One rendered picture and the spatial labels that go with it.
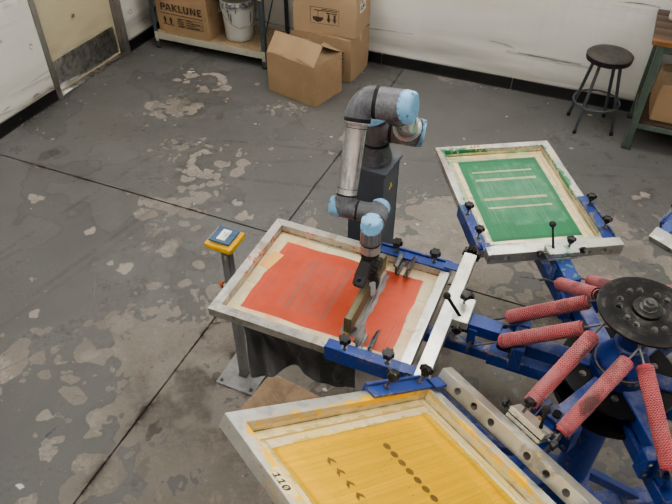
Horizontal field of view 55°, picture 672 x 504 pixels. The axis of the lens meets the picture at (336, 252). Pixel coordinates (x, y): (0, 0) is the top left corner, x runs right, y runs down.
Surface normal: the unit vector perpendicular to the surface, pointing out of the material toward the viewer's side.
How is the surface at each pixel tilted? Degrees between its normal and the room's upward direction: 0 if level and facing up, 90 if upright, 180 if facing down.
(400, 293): 0
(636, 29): 90
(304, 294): 0
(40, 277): 0
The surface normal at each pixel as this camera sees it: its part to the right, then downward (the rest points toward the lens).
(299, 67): -0.60, 0.53
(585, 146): 0.00, -0.74
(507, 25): -0.39, 0.61
